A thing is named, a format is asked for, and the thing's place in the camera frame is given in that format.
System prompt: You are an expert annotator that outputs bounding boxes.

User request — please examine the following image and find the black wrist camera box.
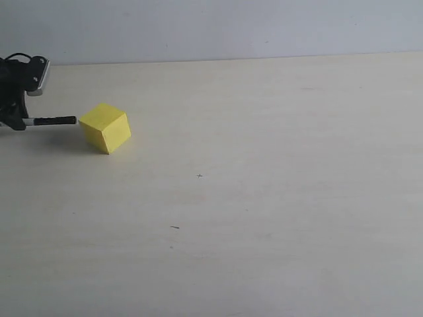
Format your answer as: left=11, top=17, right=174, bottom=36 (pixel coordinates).
left=24, top=55, right=50, bottom=96

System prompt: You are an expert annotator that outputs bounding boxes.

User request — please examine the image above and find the black and white marker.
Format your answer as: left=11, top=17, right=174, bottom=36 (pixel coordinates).
left=22, top=116, right=77, bottom=126

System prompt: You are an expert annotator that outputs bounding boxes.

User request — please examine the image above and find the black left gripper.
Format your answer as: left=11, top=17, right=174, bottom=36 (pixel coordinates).
left=0, top=58, right=29, bottom=131

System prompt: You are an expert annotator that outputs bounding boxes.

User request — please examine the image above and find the yellow foam cube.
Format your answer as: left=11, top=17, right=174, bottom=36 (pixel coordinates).
left=79, top=103, right=132, bottom=155

